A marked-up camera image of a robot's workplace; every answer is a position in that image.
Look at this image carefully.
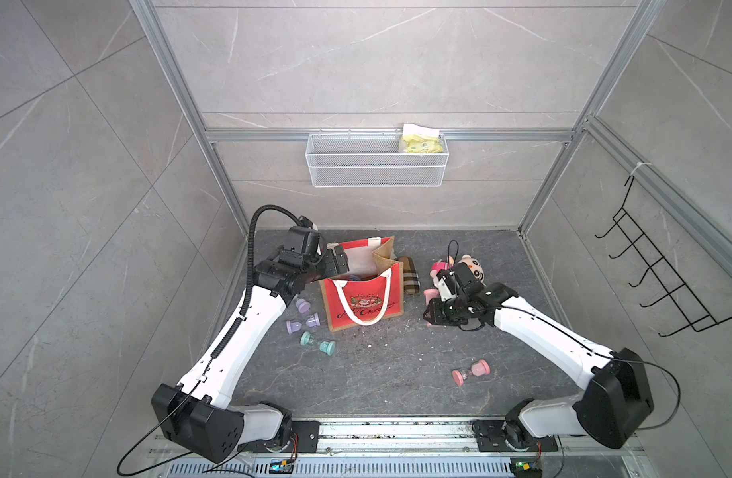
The green hourglass left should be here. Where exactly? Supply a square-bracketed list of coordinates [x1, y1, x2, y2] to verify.
[299, 332, 336, 357]

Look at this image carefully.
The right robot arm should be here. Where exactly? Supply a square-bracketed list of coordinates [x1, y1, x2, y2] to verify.
[423, 258, 655, 451]

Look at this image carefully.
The pink plush pig doll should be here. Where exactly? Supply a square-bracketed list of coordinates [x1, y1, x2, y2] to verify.
[430, 254, 485, 281]

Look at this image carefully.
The yellow wipes packet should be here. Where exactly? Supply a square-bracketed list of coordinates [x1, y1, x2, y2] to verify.
[399, 123, 445, 155]

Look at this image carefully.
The black wire hook rack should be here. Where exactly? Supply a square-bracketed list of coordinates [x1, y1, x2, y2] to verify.
[594, 176, 732, 338]

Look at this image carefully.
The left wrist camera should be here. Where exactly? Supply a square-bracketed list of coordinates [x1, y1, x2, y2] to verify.
[284, 216, 321, 256]

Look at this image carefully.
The purple hourglass lying left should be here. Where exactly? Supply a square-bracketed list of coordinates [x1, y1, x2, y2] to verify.
[286, 314, 320, 335]

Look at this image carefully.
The white wire mesh basket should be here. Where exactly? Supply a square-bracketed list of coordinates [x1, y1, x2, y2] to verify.
[305, 133, 450, 188]

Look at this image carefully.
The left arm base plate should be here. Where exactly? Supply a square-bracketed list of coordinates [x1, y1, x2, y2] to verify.
[243, 419, 321, 454]

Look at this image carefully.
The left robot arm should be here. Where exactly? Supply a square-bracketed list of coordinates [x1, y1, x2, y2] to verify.
[151, 204, 349, 464]

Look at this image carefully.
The purple hourglass near bag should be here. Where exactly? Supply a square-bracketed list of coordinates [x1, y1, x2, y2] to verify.
[294, 297, 311, 316]

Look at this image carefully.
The plaid glasses case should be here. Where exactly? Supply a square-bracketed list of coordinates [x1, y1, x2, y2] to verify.
[398, 256, 421, 296]

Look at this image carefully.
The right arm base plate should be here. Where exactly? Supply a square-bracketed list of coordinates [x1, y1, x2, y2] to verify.
[472, 419, 559, 453]

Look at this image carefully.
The red burlap canvas bag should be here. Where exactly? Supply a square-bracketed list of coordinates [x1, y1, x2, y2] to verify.
[319, 236, 404, 332]

